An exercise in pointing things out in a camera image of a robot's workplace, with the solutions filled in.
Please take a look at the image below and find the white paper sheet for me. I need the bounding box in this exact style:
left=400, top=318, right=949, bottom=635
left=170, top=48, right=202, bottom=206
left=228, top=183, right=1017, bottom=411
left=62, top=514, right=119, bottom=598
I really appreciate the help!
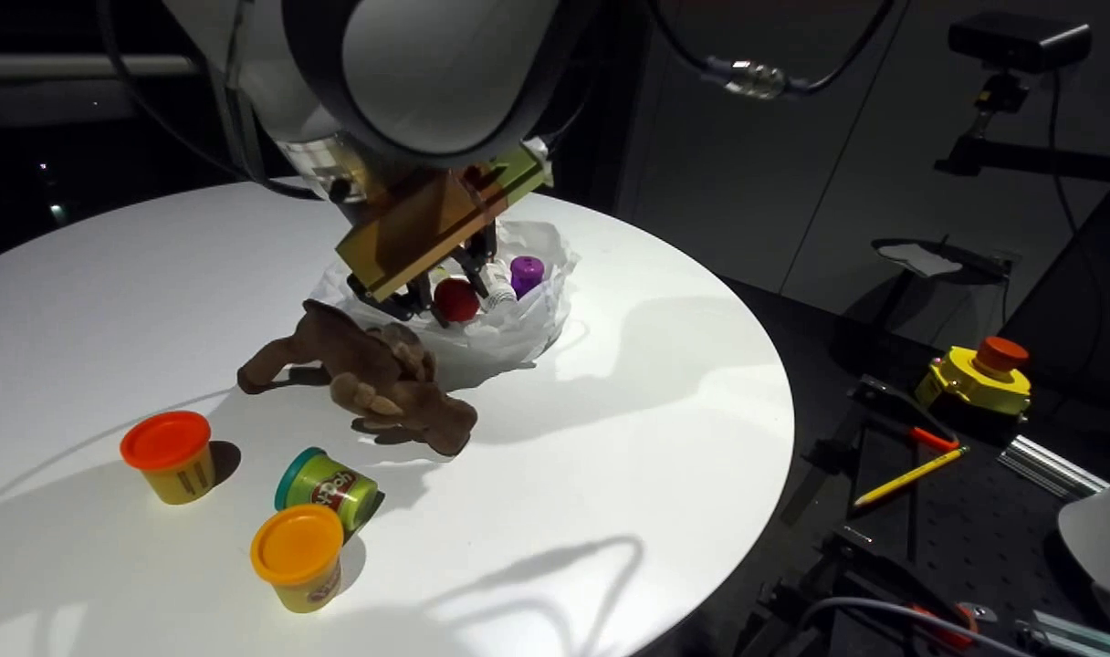
left=877, top=235, right=967, bottom=278

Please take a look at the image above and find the black camera on stand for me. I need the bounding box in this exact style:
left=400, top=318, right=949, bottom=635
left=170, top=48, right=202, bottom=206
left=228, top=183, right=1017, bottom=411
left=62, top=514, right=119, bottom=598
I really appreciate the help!
left=934, top=9, right=1110, bottom=187

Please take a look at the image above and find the grey window frame rail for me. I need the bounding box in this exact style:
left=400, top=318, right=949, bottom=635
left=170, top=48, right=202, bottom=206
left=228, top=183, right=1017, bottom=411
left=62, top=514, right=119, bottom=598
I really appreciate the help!
left=0, top=51, right=220, bottom=88

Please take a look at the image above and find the brown plush toy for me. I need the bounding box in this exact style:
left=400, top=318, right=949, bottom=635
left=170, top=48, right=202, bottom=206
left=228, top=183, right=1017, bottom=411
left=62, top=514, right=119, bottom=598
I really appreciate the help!
left=233, top=298, right=482, bottom=459

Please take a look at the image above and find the yellow emergency stop button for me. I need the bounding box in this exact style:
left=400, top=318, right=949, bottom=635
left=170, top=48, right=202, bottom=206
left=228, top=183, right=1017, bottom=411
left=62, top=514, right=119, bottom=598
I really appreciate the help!
left=912, top=330, right=1038, bottom=422

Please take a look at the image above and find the white rounded housing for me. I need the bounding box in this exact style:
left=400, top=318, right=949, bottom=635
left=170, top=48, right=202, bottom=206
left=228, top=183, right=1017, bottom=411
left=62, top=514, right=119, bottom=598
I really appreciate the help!
left=1055, top=469, right=1110, bottom=611

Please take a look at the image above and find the clear white plastic bag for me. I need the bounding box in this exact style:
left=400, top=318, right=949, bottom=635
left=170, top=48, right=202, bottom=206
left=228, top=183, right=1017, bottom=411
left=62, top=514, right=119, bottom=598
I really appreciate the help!
left=315, top=214, right=579, bottom=390

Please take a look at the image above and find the play-doh tub yellow lid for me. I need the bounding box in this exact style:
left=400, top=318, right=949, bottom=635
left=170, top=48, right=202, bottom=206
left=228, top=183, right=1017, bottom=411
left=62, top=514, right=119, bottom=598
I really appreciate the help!
left=244, top=499, right=346, bottom=618

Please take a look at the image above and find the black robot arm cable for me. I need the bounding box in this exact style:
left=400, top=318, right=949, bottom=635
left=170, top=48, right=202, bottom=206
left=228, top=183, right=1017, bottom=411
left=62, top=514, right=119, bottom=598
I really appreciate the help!
left=651, top=0, right=912, bottom=100

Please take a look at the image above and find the green play-doh tub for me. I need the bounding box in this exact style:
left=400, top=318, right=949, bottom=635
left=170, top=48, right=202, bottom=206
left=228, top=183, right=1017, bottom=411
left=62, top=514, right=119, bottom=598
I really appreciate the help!
left=271, top=445, right=387, bottom=534

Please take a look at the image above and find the yellow pencil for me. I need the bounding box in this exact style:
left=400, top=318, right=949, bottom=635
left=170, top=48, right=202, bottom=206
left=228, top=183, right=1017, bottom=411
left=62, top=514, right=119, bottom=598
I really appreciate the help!
left=849, top=442, right=970, bottom=510

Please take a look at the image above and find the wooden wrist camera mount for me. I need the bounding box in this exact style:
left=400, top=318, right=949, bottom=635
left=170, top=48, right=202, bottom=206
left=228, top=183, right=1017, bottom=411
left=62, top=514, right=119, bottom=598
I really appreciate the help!
left=333, top=142, right=556, bottom=307

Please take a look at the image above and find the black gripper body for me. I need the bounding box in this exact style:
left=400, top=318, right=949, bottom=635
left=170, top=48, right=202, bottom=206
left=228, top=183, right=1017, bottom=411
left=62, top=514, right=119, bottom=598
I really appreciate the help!
left=454, top=214, right=505, bottom=282

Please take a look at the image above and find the small purple plastic bottle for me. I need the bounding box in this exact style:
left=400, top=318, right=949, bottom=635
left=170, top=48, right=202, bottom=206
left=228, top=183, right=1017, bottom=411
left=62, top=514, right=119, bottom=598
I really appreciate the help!
left=508, top=253, right=546, bottom=302

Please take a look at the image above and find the aluminium profile rail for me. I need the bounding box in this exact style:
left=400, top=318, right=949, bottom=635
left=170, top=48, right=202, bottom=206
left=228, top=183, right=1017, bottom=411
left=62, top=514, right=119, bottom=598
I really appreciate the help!
left=998, top=431, right=1110, bottom=499

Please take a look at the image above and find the play-doh tub orange lid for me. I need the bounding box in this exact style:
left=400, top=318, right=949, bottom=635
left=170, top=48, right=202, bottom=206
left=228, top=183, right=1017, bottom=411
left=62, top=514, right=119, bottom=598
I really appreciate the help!
left=115, top=407, right=214, bottom=508

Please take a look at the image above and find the red handled tool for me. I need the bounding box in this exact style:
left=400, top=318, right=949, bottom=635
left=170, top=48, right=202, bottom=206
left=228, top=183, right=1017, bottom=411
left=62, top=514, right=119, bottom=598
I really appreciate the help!
left=906, top=418, right=965, bottom=459

